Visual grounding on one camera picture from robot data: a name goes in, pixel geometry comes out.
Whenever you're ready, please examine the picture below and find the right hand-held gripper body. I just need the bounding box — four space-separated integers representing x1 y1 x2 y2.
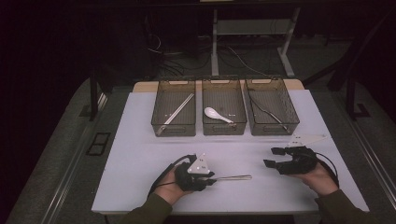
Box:
277 133 328 175

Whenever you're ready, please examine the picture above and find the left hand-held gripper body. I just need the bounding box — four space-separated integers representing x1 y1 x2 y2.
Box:
174 152 213 193

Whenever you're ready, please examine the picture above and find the steel table knife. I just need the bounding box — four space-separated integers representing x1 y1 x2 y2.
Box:
214 174 253 182

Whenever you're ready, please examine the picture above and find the steel fork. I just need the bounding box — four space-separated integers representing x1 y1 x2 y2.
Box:
247 92 290 132

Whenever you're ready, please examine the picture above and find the smoky transparent plastic bin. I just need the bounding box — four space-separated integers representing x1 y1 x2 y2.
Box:
201 77 248 136
244 77 301 137
150 78 197 138

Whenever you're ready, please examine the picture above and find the white ceramic soup spoon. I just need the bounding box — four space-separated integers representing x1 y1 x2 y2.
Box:
203 105 234 125

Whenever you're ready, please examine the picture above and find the white chopstick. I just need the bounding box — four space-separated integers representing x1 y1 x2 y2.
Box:
162 93 196 126
155 92 193 135

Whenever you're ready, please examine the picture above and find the person's right hand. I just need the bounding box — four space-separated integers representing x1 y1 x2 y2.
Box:
289 164 339 198

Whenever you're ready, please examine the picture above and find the person's left hand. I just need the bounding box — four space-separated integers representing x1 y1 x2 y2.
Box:
153 168 193 206

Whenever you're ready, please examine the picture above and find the white table cover sheet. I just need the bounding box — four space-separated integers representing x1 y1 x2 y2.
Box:
91 89 371 215

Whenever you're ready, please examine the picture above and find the dark metal stand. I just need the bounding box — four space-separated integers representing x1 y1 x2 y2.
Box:
89 69 108 122
326 36 372 122

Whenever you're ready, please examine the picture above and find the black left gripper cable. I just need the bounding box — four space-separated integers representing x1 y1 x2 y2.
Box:
148 154 198 198

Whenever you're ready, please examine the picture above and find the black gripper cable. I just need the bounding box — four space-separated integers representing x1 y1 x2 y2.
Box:
148 154 198 198
314 151 341 189

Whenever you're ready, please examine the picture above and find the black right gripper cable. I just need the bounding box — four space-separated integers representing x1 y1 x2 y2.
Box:
314 151 341 189

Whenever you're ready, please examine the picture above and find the white floor cable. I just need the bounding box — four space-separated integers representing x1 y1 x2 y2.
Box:
228 46 273 78

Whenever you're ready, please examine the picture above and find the dark floor cable bundle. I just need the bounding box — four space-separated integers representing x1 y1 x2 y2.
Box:
145 31 213 77

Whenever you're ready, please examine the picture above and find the white metal desk frame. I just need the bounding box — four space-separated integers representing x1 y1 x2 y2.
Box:
210 7 302 79

